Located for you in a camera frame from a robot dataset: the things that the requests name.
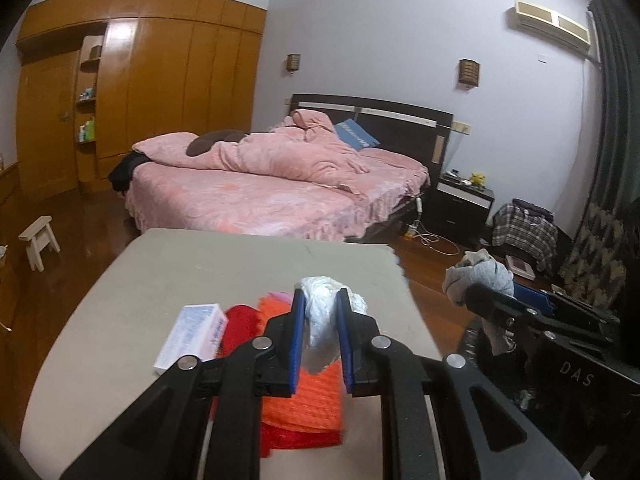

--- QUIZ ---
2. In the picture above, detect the white tissue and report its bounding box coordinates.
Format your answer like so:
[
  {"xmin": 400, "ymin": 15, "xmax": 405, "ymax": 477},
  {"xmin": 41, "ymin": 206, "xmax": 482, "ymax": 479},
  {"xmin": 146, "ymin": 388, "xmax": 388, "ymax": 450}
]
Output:
[{"xmin": 300, "ymin": 276, "xmax": 370, "ymax": 376}]

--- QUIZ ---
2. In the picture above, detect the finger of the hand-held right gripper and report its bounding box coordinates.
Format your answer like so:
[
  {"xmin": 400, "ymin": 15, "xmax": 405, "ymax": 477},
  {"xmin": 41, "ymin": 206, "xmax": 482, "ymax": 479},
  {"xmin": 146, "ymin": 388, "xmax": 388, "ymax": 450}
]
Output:
[
  {"xmin": 513, "ymin": 284, "xmax": 622, "ymax": 328},
  {"xmin": 465, "ymin": 283, "xmax": 546, "ymax": 333}
]

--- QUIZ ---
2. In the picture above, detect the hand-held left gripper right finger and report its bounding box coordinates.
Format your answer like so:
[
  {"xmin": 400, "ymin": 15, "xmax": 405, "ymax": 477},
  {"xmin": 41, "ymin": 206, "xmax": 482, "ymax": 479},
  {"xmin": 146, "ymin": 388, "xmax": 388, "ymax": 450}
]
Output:
[{"xmin": 336, "ymin": 287, "xmax": 596, "ymax": 480}]

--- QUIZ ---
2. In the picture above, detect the patterned armchair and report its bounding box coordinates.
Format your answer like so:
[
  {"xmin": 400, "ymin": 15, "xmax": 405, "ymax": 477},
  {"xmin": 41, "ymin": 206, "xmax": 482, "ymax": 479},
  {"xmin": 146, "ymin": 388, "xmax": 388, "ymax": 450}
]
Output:
[{"xmin": 560, "ymin": 202, "xmax": 629, "ymax": 311}]

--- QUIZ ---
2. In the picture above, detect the red cloth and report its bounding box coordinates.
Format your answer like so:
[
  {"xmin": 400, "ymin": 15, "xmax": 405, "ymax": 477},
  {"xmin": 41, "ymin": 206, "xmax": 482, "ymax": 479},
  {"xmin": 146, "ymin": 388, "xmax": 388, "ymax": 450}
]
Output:
[{"xmin": 210, "ymin": 304, "xmax": 346, "ymax": 458}]

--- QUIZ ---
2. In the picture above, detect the bed with pink sheet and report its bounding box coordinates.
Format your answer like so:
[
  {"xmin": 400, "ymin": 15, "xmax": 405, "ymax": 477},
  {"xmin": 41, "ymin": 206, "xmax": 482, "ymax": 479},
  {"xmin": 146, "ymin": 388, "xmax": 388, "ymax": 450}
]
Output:
[{"xmin": 123, "ymin": 147, "xmax": 431, "ymax": 241}]

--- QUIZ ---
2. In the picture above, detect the white medicine box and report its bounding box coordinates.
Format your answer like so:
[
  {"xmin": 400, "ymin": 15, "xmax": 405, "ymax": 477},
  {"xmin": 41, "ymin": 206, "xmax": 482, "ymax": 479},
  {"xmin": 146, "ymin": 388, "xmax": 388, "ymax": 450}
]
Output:
[{"xmin": 153, "ymin": 303, "xmax": 231, "ymax": 376}]

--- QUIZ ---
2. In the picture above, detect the pink duvet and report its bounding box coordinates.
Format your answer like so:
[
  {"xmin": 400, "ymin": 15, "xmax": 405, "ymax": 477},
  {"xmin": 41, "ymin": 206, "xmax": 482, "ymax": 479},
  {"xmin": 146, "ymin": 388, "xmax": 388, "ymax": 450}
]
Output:
[{"xmin": 132, "ymin": 109, "xmax": 371, "ymax": 195}]

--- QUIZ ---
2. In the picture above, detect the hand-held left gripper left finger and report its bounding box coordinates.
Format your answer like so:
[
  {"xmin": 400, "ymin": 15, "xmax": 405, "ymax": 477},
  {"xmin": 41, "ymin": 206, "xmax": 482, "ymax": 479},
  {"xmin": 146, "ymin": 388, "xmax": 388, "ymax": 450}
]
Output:
[{"xmin": 60, "ymin": 287, "xmax": 308, "ymax": 480}]

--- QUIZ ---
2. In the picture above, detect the blue pillow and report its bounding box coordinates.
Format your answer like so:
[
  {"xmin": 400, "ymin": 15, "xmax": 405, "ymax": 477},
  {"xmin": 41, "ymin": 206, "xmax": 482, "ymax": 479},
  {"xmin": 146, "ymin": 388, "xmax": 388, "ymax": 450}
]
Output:
[{"xmin": 333, "ymin": 120, "xmax": 379, "ymax": 151}]

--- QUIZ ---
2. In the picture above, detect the white cable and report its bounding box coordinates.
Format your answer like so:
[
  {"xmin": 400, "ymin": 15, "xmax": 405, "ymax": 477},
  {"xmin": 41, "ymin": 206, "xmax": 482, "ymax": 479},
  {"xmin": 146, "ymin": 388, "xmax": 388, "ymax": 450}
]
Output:
[{"xmin": 417, "ymin": 215, "xmax": 462, "ymax": 257}]

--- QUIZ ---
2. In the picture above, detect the dark nightstand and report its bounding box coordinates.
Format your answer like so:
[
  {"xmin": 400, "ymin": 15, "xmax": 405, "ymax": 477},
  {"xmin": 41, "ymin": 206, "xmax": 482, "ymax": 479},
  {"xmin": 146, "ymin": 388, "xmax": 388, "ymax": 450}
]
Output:
[{"xmin": 436, "ymin": 172, "xmax": 496, "ymax": 235}]

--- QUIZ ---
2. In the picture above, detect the grey cloth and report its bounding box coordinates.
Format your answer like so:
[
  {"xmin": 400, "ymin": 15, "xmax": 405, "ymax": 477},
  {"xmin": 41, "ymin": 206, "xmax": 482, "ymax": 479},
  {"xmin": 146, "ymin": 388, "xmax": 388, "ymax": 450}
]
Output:
[{"xmin": 442, "ymin": 250, "xmax": 517, "ymax": 356}]

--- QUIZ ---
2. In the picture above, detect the small white stool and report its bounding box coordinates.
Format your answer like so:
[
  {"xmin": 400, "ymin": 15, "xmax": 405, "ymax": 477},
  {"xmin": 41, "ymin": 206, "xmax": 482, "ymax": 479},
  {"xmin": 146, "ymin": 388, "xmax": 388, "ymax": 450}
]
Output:
[{"xmin": 19, "ymin": 216, "xmax": 61, "ymax": 272}]

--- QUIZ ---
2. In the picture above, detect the brown cushion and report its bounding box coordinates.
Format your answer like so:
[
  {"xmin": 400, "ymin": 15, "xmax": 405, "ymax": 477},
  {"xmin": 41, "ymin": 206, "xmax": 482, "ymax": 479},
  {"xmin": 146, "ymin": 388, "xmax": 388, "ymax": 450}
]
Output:
[{"xmin": 186, "ymin": 130, "xmax": 251, "ymax": 157}]

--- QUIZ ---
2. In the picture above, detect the black clothing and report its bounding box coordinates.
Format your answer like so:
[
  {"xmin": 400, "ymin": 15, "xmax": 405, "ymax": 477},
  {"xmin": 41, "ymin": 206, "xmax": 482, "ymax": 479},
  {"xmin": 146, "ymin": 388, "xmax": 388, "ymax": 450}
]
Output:
[{"xmin": 108, "ymin": 152, "xmax": 151, "ymax": 194}]

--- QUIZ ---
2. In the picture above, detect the wall air conditioner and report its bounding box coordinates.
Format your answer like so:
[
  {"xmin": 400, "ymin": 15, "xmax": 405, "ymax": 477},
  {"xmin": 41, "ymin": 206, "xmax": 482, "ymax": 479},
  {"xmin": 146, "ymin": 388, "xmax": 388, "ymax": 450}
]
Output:
[{"xmin": 515, "ymin": 0, "xmax": 594, "ymax": 57}]

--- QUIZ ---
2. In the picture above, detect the dark wooden headboard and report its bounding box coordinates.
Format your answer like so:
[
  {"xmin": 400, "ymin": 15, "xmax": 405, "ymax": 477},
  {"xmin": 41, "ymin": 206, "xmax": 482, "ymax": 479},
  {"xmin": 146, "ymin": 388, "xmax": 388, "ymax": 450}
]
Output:
[{"xmin": 291, "ymin": 93, "xmax": 454, "ymax": 176}]

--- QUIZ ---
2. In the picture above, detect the plaid bag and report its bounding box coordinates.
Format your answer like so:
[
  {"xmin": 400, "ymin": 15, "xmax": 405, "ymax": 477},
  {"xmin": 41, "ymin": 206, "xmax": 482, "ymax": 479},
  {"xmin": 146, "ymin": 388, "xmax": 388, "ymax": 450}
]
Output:
[{"xmin": 492, "ymin": 200, "xmax": 559, "ymax": 274}]

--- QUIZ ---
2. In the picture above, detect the orange knitted cloth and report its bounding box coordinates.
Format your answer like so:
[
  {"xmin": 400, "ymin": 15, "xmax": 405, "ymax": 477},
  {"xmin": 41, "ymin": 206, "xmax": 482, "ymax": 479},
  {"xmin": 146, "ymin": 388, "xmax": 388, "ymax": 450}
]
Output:
[{"xmin": 257, "ymin": 292, "xmax": 348, "ymax": 433}]

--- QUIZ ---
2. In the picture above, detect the wooden wardrobe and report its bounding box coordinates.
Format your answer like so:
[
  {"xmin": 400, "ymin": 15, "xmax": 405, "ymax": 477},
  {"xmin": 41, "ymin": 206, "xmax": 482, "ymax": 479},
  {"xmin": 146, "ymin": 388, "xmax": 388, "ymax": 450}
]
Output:
[{"xmin": 15, "ymin": 0, "xmax": 268, "ymax": 200}]

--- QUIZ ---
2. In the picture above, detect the dark green curtain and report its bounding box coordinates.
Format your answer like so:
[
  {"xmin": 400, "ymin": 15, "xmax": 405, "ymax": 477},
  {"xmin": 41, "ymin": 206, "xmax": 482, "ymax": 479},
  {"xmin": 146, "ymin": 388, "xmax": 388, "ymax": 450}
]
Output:
[{"xmin": 585, "ymin": 0, "xmax": 640, "ymax": 241}]

